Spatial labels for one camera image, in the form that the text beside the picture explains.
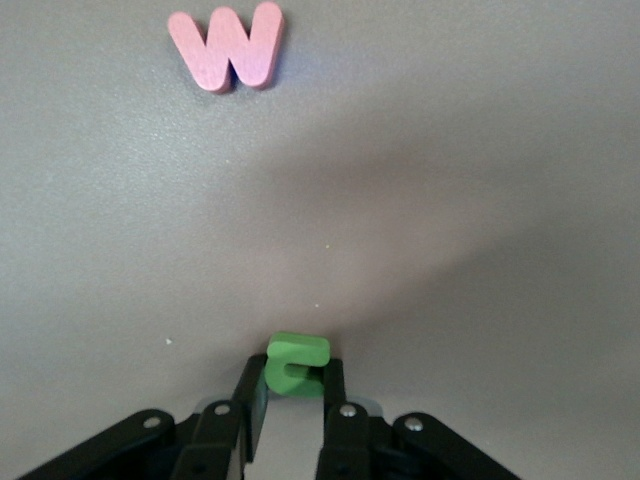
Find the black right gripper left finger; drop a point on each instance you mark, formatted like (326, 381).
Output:
(200, 450)

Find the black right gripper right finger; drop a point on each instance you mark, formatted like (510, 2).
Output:
(360, 450)

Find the green foam letter u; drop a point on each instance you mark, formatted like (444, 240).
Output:
(295, 350)

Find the pink foam letter w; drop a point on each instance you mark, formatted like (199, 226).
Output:
(197, 55)

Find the brown table cover sheet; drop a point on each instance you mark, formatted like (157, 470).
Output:
(450, 150)

